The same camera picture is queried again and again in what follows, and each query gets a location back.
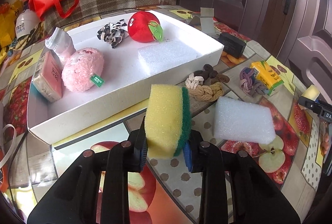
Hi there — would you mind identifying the white towel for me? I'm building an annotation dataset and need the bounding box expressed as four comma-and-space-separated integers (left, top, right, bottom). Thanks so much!
45, 28, 76, 66

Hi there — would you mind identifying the yellow bamboo tissue pack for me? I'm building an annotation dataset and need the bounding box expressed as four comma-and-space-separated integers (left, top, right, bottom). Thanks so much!
250, 61, 284, 96

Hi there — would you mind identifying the black white patterned scrunchie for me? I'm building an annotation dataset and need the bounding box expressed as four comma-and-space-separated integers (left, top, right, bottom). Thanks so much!
97, 19, 129, 49

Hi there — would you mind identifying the dark wooden door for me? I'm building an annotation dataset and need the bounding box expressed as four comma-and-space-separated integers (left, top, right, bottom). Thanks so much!
177, 0, 331, 93

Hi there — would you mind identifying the brown beige knotted rope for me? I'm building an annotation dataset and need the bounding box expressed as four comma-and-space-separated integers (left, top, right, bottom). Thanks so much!
184, 63, 231, 103

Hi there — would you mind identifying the yellow gift bag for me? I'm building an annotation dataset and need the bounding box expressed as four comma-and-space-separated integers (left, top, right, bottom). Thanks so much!
0, 0, 22, 48

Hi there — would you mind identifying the purple grey knotted rope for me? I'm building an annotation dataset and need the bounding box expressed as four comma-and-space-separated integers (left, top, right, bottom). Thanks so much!
238, 66, 269, 98

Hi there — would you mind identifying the plaid covered bench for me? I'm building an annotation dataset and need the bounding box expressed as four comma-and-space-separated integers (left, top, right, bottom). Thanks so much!
44, 0, 177, 34

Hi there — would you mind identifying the black charger block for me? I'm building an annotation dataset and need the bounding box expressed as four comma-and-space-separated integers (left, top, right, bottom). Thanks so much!
218, 33, 247, 58

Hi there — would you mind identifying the white shallow cardboard box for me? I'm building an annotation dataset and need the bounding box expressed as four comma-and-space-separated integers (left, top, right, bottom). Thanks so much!
27, 11, 224, 144

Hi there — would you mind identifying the white foam block in box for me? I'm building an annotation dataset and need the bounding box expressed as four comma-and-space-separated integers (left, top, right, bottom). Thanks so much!
138, 41, 198, 75

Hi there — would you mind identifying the white foam block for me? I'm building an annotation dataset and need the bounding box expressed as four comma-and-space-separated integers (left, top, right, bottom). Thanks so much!
213, 97, 276, 144
138, 41, 198, 75

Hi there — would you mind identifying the pink plush pig toy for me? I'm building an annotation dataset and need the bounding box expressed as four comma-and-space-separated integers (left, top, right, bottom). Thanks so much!
62, 48, 105, 93

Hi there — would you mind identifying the pink tissue pack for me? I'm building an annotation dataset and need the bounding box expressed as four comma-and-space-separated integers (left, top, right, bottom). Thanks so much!
32, 51, 62, 103

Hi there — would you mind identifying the white helmet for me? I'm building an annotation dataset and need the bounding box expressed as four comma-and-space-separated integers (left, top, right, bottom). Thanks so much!
15, 9, 40, 39

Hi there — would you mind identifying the red plush apple toy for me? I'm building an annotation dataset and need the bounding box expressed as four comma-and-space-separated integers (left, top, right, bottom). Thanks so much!
128, 11, 163, 43

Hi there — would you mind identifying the yellow green sponge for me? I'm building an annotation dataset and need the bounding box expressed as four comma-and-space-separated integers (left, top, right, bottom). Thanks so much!
145, 84, 191, 159

